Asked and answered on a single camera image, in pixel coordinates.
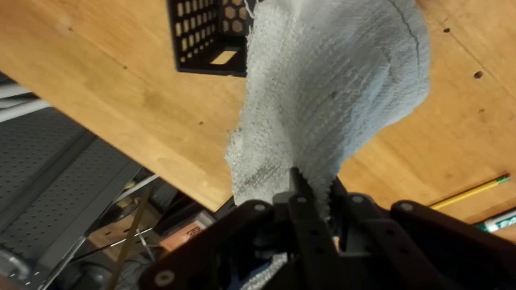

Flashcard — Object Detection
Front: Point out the yellow pencil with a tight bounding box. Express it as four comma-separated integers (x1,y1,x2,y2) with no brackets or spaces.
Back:
431,173,512,209

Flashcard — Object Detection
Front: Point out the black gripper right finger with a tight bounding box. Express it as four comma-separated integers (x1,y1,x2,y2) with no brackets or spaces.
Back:
330,178,516,290

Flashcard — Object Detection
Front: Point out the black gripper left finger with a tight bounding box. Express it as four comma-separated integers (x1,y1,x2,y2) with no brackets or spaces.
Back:
139,167,346,290

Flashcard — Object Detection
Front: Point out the black perforated box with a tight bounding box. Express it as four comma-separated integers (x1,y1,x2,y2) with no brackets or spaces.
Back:
167,0,262,77

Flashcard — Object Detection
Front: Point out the white towel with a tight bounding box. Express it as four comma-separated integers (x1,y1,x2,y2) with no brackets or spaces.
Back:
225,0,433,215

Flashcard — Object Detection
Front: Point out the grey perforated metal panel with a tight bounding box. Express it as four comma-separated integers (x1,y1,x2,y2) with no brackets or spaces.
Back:
0,77,141,290

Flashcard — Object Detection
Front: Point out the green white marker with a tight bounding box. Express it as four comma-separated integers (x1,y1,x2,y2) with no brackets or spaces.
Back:
480,210,516,231

